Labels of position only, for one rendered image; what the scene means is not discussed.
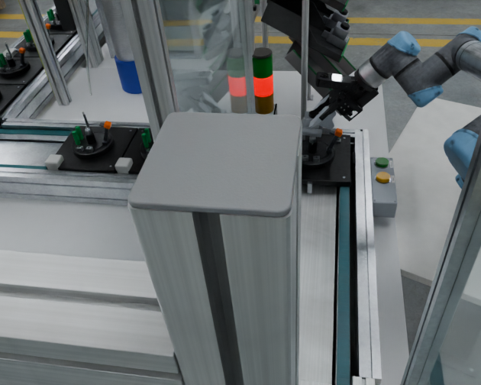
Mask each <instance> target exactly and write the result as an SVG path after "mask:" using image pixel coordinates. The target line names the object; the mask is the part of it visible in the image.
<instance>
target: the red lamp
mask: <svg viewBox="0 0 481 385"><path fill-rule="evenodd" d="M253 84H254V95H256V96H259V97H267V96H269V95H271V94H273V75H272V76H270V77H267V78H264V79H259V78H256V77H254V78H253Z"/></svg>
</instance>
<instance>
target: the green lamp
mask: <svg viewBox="0 0 481 385"><path fill-rule="evenodd" d="M252 60H253V76H254V77H256V78H259V79H264V78H267V77H270V76H272V74H273V54H272V55H271V56H270V57H267V58H265V59H257V58H254V57H253V58H252Z"/></svg>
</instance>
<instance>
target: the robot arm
mask: <svg viewBox="0 0 481 385"><path fill-rule="evenodd" d="M420 51H421V47H420V45H419V44H418V42H417V41H416V39H415V38H414V37H413V36H412V35H411V34H410V33H409V32H407V31H400V32H398V33H397V34H396V35H395V36H394V37H393V38H391V39H390V40H388V41H387V43H386V44H384V45H383V46H382V47H381V48H380V49H379V50H378V51H376V52H375V53H374V55H372V56H371V57H370V58H369V59H368V60H367V61H366V62H365V63H364V64H362V65H361V66H360V67H359V69H358V70H357V71H356V72H355V73H354V76H345V75H340V74H333V73H323V72H317V74H316V78H315V85H316V86H317V87H322V88H329V89H332V90H331V91H330V92H329V93H328V94H327V95H326V96H325V97H324V98H323V99H322V100H321V101H320V102H319V103H318V104H317V105H316V106H315V108H314V109H313V110H314V111H317V112H320V113H319V114H318V115H316V116H315V117H314V118H313V119H312V120H311V121H310V125H309V128H310V129H311V128H313V127H315V126H316V125H320V126H322V127H324V128H327V129H332V128H333V127H334V122H333V117H334V116H335V115H336V114H337V113H336V111H335V110H336V109H337V110H338V111H339V113H340V114H341V115H343V116H344V117H345V118H346V119H347V120H348V121H351V120H352V119H353V118H355V117H356V116H357V115H358V114H360V113H361V112H362V111H363V107H364V106H365V105H366V104H367V103H368V102H370V101H371V100H372V99H373V98H375V97H376V96H377V95H378V94H379V92H378V87H379V86H380V85H381V84H383V83H384V82H385V81H386V80H387V79H388V78H389V77H390V76H393V77H394V78H395V80H396V81H397V82H398V84H399V85H400V86H401V87H402V88H403V89H404V91H405V92H406V93H407V95H408V97H409V98H410V99H411V100H412V101H413V102H414V103H415V104H416V105H417V106H418V107H420V108H422V107H425V106H426V105H427V104H428V103H430V102H432V101H433V100H434V99H436V98H437V97H438V96H439V95H440V94H442V93H443V91H444V90H443V89H442V84H444V83H445V82H446V81H448V80H449V79H450V78H451V77H452V76H454V75H455V74H457V73H458V72H460V71H461V70H462V71H464V72H465V73H468V74H469V75H471V76H472V77H474V78H475V79H477V80H479V81H480V82H481V31H480V30H479V28H477V27H474V26H472V27H469V28H467V29H466V30H465V31H463V32H461V33H459V34H458V35H457V36H456V37H455V38H454V39H453V40H451V41H450V42H449V43H448V44H446V45H445V46H443V47H442V48H441V49H440V50H439V51H437V52H436V53H434V54H433V55H432V56H431V57H429V58H428V59H426V61H424V62H423V63H422V62H421V61H420V60H419V59H418V58H417V55H418V53H419V52H420ZM313 110H312V111H313ZM353 111H356V112H358V113H356V114H355V116H353V117H352V118H351V117H350V116H351V115H353ZM480 129H481V115H480V116H478V117H477V118H475V119H474V120H472V121H471V122H470V123H469V124H467V125H465V126H464V127H463V128H461V129H459V130H457V131H455V132H454V133H453V134H452V135H451V136H450V137H449V138H448V139H447V140H446V141H445V142H444V152H445V154H446V156H447V157H448V160H449V161H450V163H451V165H452V166H453V167H454V169H455V170H456V171H457V172H458V174H457V175H456V177H455V180H456V182H457V184H458V185H459V187H460V188H461V189H462V187H463V183H464V180H465V178H466V173H467V171H468V168H469V165H470V161H471V158H472V156H473V152H474V148H475V146H476V142H477V139H478V137H479V132H480Z"/></svg>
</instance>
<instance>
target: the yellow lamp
mask: <svg viewBox="0 0 481 385"><path fill-rule="evenodd" d="M254 97H255V109H256V113H258V114H261V115H266V114H269V113H271V112H272V111H273V110H274V99H273V94H271V95H269V96H267V97H259V96H256V95H255V96H254Z"/></svg>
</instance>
